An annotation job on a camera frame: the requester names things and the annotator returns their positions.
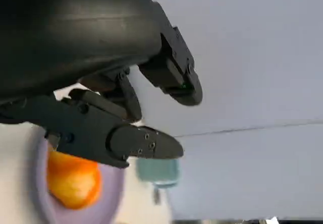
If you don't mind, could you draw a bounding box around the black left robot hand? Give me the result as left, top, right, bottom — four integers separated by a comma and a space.
0, 0, 203, 169

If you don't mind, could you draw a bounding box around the orange white toy bread roll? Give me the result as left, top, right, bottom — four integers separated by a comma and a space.
47, 150, 102, 210

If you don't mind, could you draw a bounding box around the lilac plate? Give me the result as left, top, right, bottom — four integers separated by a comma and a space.
29, 130, 126, 224

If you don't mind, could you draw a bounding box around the pale green mug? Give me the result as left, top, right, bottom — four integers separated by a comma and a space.
135, 157, 182, 206

